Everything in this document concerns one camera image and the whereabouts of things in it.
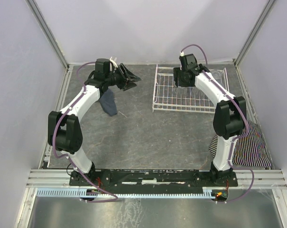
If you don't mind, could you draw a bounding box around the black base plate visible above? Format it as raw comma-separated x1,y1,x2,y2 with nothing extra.
69,168,239,194

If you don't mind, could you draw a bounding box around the white wire dish rack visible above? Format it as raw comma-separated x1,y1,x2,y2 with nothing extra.
152,66,215,114

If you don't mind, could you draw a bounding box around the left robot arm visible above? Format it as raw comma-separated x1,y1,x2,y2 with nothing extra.
47,58,141,174

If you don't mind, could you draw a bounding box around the purple cable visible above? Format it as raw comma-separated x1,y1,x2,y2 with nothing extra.
180,44,254,204
52,61,119,203

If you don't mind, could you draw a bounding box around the blue cable duct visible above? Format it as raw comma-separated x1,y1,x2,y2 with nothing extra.
36,188,215,199

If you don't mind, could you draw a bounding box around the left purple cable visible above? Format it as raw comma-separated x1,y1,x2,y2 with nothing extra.
52,61,119,203

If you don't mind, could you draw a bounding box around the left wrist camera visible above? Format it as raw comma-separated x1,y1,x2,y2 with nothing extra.
110,56,119,69

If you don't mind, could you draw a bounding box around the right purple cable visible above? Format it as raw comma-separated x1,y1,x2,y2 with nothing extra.
180,44,254,204

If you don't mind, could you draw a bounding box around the striped cloth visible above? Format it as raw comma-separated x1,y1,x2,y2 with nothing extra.
209,120,272,170

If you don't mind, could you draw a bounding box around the dark blue cloth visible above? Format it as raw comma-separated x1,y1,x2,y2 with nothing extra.
99,89,118,116

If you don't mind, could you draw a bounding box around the clear cup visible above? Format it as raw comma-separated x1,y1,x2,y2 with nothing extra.
174,87,193,96
210,69,224,83

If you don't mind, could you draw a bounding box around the clear cup front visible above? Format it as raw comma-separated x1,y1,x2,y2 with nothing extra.
174,87,193,96

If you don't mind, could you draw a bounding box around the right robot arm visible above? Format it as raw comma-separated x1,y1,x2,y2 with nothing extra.
173,53,249,177

